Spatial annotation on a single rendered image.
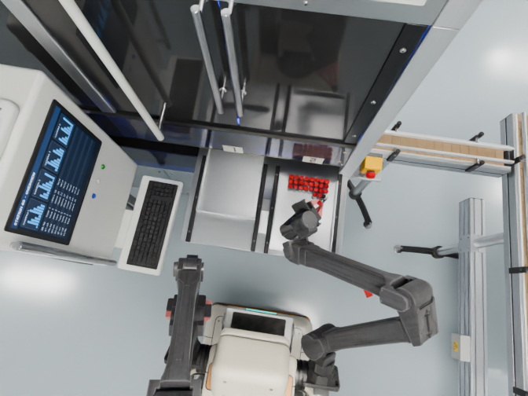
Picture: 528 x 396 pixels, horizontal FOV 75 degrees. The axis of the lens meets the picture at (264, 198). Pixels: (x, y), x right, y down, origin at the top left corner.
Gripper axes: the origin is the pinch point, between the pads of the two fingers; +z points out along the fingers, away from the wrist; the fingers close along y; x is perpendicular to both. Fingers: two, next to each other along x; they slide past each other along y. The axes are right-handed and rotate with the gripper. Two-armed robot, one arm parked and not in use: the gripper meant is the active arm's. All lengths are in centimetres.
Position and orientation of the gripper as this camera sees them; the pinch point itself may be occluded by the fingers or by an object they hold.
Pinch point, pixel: (319, 202)
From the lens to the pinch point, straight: 122.5
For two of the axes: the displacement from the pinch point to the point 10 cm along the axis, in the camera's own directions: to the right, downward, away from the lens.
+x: -5.4, 3.0, 7.8
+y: -5.6, -8.3, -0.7
